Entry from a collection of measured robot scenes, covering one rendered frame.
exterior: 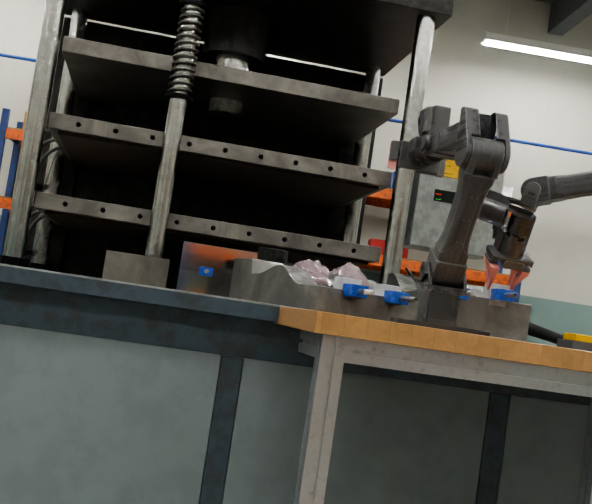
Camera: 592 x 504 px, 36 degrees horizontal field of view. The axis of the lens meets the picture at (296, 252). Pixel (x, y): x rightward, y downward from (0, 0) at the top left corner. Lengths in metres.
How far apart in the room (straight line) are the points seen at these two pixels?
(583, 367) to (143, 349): 0.92
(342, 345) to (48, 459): 0.75
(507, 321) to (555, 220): 7.30
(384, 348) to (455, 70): 7.87
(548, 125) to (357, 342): 8.06
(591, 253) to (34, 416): 8.03
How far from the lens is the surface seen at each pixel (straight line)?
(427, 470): 2.16
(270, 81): 2.98
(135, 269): 2.17
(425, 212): 3.07
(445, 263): 1.85
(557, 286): 9.47
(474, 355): 1.69
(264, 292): 2.21
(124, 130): 2.89
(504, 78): 9.56
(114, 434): 2.04
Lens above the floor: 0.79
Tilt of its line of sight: 4 degrees up
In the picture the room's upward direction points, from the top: 8 degrees clockwise
